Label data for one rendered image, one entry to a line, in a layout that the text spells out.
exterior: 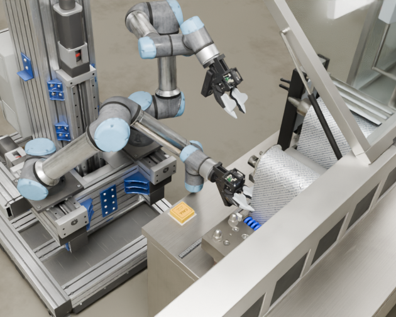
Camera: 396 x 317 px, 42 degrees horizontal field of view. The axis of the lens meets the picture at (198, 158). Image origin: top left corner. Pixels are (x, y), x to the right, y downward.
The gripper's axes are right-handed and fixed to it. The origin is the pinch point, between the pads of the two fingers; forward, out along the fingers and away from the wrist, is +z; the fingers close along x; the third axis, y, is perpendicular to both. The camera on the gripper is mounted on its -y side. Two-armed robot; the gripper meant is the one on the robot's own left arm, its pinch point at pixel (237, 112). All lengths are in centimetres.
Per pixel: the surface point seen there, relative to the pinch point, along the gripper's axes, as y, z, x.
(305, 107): 9.0, 10.6, 20.4
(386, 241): 49, 45, -19
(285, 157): 11.4, 20.1, -1.5
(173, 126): -183, -8, 91
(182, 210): -37.2, 22.5, -18.0
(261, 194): -0.9, 27.9, -8.4
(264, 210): -3.6, 33.8, -8.4
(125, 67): -235, -70, 113
